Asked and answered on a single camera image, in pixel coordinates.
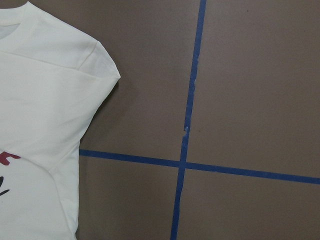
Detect cream long-sleeve cat shirt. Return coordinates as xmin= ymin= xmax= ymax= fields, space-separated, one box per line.
xmin=0 ymin=2 xmax=120 ymax=240

